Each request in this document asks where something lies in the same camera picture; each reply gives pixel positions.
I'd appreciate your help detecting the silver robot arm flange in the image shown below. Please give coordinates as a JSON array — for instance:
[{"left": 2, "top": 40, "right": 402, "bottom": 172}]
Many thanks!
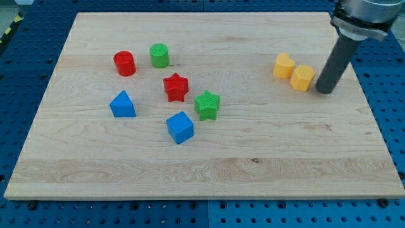
[{"left": 331, "top": 0, "right": 404, "bottom": 41}]

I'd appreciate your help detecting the green star block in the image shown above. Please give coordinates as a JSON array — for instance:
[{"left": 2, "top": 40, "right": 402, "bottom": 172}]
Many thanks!
[{"left": 194, "top": 90, "right": 220, "bottom": 121}]

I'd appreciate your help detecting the red star block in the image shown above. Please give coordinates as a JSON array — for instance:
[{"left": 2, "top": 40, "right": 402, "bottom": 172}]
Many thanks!
[{"left": 163, "top": 73, "right": 189, "bottom": 102}]

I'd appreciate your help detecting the light wooden board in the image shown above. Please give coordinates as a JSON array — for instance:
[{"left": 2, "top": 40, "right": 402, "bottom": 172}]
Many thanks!
[{"left": 4, "top": 12, "right": 404, "bottom": 201}]

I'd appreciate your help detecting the blue cube block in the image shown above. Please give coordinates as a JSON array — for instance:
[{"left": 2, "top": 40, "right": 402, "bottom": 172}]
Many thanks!
[{"left": 166, "top": 111, "right": 194, "bottom": 144}]

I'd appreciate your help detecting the green cylinder block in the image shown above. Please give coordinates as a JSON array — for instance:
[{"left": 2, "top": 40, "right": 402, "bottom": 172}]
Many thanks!
[{"left": 149, "top": 43, "right": 170, "bottom": 68}]

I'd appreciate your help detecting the blue triangle block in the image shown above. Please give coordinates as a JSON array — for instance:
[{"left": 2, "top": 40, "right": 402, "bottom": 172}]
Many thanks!
[{"left": 109, "top": 91, "right": 137, "bottom": 118}]

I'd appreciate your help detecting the yellow heart block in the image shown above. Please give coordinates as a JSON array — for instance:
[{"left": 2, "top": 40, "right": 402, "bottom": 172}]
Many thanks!
[{"left": 273, "top": 53, "right": 296, "bottom": 79}]

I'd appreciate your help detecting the red cylinder block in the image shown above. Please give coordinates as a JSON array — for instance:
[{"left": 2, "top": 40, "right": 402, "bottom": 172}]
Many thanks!
[{"left": 113, "top": 51, "right": 137, "bottom": 77}]

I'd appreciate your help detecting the yellow hexagon block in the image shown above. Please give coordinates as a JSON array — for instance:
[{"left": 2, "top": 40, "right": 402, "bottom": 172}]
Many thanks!
[{"left": 290, "top": 65, "right": 316, "bottom": 91}]

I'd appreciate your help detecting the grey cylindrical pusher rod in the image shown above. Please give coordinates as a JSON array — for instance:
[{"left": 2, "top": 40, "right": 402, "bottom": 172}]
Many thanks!
[{"left": 315, "top": 34, "right": 361, "bottom": 94}]

